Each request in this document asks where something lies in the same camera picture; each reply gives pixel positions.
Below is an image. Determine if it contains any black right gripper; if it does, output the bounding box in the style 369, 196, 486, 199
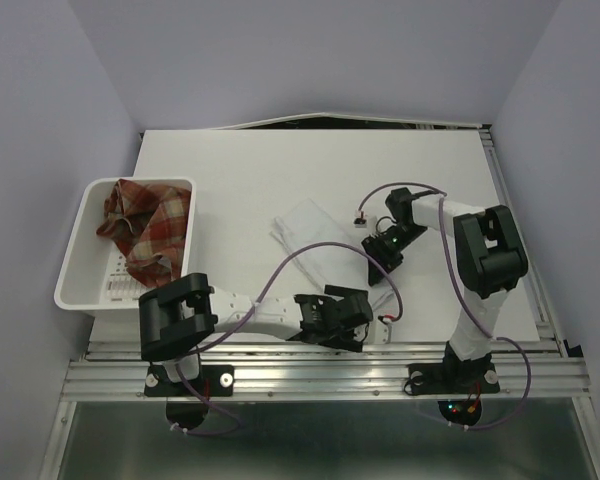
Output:
361, 223, 427, 285

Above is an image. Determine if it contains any white skirt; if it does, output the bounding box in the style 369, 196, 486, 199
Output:
271, 199, 395, 311

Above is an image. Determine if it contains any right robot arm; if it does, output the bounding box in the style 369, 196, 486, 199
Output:
361, 182, 529, 396

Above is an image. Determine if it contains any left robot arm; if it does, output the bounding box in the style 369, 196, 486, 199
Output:
139, 273, 373, 398

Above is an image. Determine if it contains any red plaid skirt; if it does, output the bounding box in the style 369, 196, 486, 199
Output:
96, 179, 192, 289

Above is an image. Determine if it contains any white plastic bin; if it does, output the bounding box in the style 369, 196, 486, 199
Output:
54, 177, 196, 320

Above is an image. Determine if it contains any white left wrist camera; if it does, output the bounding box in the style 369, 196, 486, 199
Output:
367, 315, 396, 345

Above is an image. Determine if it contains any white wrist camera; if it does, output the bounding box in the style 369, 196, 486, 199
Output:
353, 211, 376, 229
367, 315, 396, 345

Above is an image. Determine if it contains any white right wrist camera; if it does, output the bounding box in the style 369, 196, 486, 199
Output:
353, 211, 376, 229

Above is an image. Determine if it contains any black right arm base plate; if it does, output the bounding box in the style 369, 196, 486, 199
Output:
405, 363, 501, 398

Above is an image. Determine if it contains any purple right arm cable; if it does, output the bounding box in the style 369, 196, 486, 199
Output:
357, 182, 534, 431

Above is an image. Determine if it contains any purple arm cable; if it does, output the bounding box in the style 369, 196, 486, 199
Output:
357, 182, 534, 431
172, 241, 409, 437

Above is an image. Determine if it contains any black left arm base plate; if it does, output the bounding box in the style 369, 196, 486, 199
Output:
143, 364, 235, 398

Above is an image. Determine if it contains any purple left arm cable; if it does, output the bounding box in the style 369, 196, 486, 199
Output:
172, 241, 409, 437

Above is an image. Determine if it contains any aluminium table frame rail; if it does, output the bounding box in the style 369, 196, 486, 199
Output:
39, 122, 600, 480

